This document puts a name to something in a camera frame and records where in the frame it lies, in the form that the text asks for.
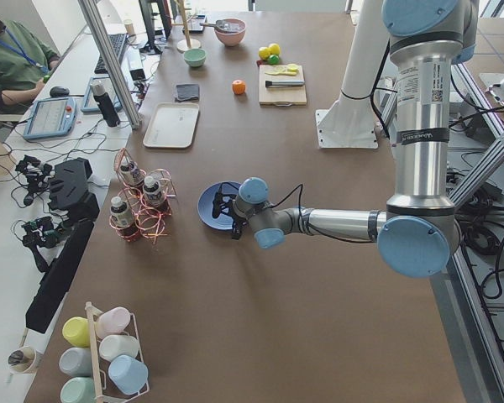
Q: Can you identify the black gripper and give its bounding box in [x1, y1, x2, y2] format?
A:
[224, 195, 248, 239]

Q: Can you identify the blue round plate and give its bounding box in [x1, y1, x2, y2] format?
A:
[197, 181, 241, 231]

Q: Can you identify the orange fruit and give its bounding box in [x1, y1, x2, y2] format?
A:
[232, 79, 246, 95]

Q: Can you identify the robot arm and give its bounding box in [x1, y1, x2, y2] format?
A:
[212, 1, 478, 278]

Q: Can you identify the tea bottle lower left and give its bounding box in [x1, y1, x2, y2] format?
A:
[143, 175, 169, 212]

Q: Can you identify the tea bottle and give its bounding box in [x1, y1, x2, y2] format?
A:
[119, 160, 144, 187]
[143, 175, 169, 212]
[110, 196, 139, 242]

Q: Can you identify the tea bottle lower right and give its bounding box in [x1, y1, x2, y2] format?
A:
[110, 196, 139, 242]

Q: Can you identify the cream rabbit tray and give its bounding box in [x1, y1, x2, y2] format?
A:
[143, 102, 200, 149]

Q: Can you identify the tea bottle top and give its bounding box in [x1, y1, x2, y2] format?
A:
[119, 160, 144, 187]

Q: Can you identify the wooden cutting board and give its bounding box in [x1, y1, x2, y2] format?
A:
[259, 64, 307, 106]

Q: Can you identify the grey folded cloth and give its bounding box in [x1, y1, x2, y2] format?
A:
[175, 83, 200, 102]

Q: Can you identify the steel muddler black tip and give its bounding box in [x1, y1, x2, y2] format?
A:
[265, 80, 305, 89]

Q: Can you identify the pink cup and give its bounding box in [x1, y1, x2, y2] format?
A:
[95, 306, 130, 339]

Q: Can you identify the lemon slice inner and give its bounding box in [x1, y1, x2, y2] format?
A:
[274, 65, 286, 74]

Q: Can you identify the yellow plastic knife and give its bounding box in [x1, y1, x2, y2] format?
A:
[264, 69, 298, 76]

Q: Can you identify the green lime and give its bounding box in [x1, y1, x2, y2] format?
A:
[267, 55, 280, 65]

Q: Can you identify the black water bottle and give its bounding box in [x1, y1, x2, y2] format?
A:
[90, 81, 120, 128]

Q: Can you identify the green bowl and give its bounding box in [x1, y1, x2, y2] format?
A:
[183, 48, 207, 68]

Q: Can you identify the yellow lemon lower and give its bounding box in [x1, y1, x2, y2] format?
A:
[258, 47, 271, 60]

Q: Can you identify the yellow lemon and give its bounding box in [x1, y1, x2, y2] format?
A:
[258, 47, 271, 60]
[268, 43, 281, 55]

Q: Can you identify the yellow lemon upper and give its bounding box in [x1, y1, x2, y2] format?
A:
[268, 43, 281, 55]

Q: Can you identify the white cup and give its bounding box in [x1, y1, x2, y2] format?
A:
[98, 334, 140, 362]

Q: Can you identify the wooden stand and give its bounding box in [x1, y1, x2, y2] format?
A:
[172, 0, 202, 54]

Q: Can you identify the blue cup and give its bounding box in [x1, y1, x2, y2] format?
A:
[108, 355, 149, 395]

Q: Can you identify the pink bowl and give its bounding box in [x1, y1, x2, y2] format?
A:
[214, 18, 246, 47]

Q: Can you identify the blue teach pendant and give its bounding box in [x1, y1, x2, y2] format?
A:
[81, 75, 122, 114]
[23, 97, 76, 140]

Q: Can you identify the yellow cup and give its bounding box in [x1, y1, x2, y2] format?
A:
[62, 317, 90, 348]

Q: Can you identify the grey cup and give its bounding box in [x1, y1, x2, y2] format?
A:
[59, 347, 92, 378]

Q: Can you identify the black keyboard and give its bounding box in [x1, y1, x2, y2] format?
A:
[93, 32, 129, 75]

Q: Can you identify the computer mouse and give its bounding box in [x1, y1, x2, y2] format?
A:
[49, 86, 70, 97]

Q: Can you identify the mint green cup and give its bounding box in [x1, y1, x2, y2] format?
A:
[60, 377, 95, 403]

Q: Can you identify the person in green shirt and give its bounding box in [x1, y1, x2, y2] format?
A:
[0, 19, 60, 114]

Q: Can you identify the copper wire bottle rack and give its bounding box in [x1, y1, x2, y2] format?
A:
[109, 148, 176, 243]

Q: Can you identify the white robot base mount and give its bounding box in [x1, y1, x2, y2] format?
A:
[316, 0, 390, 149]

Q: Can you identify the white wire cup rack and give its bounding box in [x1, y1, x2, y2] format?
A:
[85, 301, 150, 402]

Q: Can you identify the aluminium frame post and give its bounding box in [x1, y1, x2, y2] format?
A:
[78, 0, 141, 129]

